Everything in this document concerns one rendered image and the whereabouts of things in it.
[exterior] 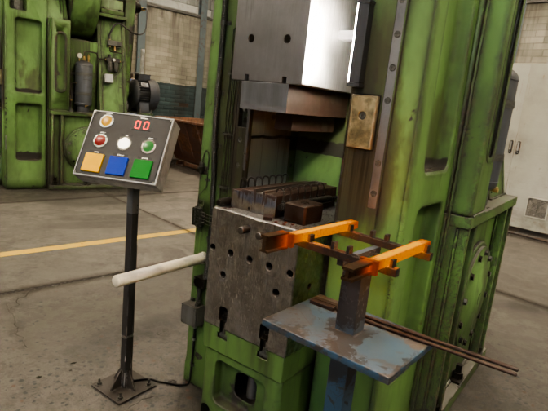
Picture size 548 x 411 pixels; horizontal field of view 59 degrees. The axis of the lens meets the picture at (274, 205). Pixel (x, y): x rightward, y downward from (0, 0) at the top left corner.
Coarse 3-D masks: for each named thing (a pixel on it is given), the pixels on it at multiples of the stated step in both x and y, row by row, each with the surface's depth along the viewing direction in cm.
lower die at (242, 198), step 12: (240, 192) 174; (252, 192) 170; (264, 192) 167; (276, 192) 171; (288, 192) 173; (300, 192) 176; (312, 192) 183; (240, 204) 174; (252, 204) 171; (264, 204) 168; (276, 204) 165; (324, 204) 192; (276, 216) 167
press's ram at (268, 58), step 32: (256, 0) 161; (288, 0) 153; (320, 0) 153; (352, 0) 168; (256, 32) 162; (288, 32) 155; (320, 32) 156; (352, 32) 162; (256, 64) 163; (288, 64) 156; (320, 64) 160
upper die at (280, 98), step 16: (256, 96) 165; (272, 96) 161; (288, 96) 158; (304, 96) 165; (320, 96) 174; (336, 96) 183; (288, 112) 160; (304, 112) 167; (320, 112) 176; (336, 112) 185
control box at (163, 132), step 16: (96, 112) 191; (112, 112) 191; (96, 128) 189; (112, 128) 188; (128, 128) 187; (144, 128) 186; (160, 128) 185; (176, 128) 190; (96, 144) 186; (112, 144) 186; (160, 144) 183; (80, 160) 185; (160, 160) 181; (80, 176) 185; (96, 176) 182; (112, 176) 181; (128, 176) 180; (160, 176) 181
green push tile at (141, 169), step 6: (138, 162) 181; (144, 162) 180; (150, 162) 180; (132, 168) 180; (138, 168) 180; (144, 168) 180; (150, 168) 179; (132, 174) 180; (138, 174) 179; (144, 174) 179
